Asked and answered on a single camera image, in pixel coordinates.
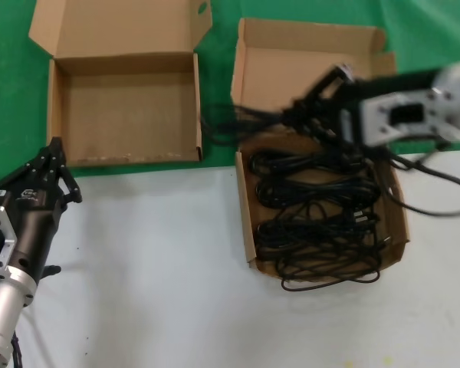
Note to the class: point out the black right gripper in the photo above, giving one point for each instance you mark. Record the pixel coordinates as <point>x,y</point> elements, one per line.
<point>391,84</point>

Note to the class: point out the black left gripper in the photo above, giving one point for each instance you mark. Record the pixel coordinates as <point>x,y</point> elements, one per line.
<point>34,222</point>

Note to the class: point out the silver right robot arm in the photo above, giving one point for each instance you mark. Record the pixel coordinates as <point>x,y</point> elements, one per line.
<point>456,92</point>

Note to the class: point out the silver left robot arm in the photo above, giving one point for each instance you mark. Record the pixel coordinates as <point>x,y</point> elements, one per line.
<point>0,306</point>

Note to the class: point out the open cardboard box torn edge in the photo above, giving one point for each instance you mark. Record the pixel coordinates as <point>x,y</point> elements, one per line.
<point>303,65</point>

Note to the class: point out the open cardboard box clean flaps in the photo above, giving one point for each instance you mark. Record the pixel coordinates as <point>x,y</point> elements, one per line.
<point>130,111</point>

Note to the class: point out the green table cloth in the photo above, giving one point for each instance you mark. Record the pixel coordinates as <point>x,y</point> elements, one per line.
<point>7,96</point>

